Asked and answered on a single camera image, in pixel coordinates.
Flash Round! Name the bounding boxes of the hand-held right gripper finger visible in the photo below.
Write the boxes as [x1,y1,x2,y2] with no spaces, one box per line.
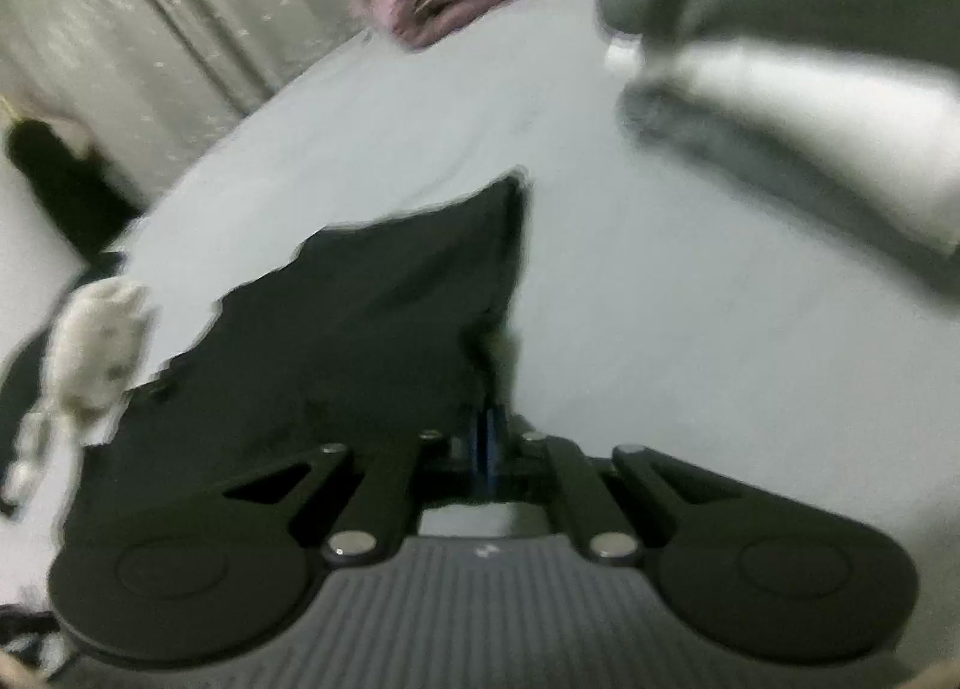
[221,408,488,566]
[489,408,721,566]

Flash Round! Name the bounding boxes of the black sweater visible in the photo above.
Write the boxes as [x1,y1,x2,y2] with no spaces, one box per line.
[60,172,530,547]

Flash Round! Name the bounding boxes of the black clothes pile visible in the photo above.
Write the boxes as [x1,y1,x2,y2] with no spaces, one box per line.
[0,250,128,469]

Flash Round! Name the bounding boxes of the light grey folded garment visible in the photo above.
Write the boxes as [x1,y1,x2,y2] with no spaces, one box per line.
[619,82,960,304]

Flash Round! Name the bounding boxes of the white plush dog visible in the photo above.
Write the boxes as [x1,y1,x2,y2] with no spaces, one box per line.
[0,276,155,503]

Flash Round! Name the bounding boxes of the white folded garment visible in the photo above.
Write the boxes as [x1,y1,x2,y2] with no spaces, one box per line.
[606,37,960,161]

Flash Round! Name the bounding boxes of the black hanging garment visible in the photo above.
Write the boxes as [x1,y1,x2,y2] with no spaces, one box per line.
[6,118,147,259]

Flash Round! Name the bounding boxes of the grey patterned curtain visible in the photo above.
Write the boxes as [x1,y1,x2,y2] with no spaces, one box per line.
[0,0,376,191]

